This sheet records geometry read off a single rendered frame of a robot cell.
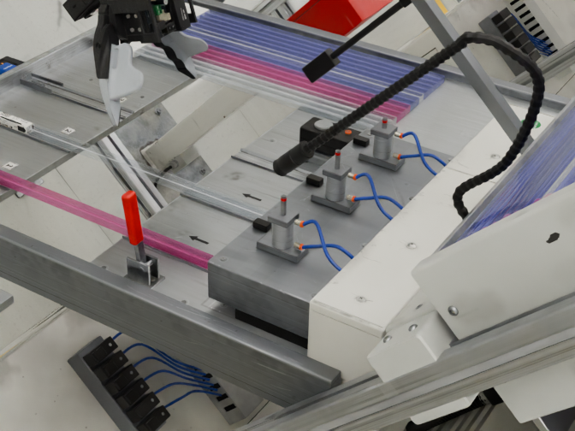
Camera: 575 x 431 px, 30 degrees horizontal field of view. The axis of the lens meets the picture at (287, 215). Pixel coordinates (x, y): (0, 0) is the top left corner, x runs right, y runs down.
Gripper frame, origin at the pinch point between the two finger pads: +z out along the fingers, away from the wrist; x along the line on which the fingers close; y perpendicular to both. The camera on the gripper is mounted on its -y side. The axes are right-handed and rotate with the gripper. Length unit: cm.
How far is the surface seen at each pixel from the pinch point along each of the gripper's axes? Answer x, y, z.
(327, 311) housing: -19.0, 33.3, 13.2
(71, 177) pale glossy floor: 62, -93, 44
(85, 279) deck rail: -21.1, 3.5, 11.8
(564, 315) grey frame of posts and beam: -25, 59, 6
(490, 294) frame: -23, 52, 7
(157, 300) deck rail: -20.4, 12.6, 13.8
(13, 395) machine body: -15.9, -25.6, 36.6
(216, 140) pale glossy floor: 106, -87, 55
